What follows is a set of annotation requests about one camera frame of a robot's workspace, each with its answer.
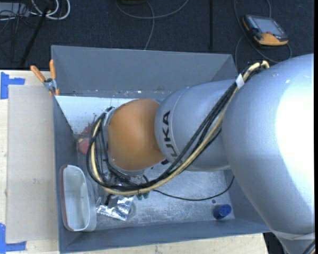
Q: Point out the grey metal bin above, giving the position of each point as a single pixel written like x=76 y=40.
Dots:
x=127 y=67

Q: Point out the pale flat board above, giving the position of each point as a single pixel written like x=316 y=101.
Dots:
x=29 y=155

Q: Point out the red round object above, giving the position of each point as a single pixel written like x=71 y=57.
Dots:
x=84 y=145

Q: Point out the crumpled silver foil packet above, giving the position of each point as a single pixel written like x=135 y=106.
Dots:
x=118 y=208

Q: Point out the blue bottle cap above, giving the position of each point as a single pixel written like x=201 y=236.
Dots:
x=222 y=211

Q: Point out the white oblong tray, red-brown rim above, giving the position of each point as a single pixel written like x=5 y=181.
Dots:
x=75 y=197

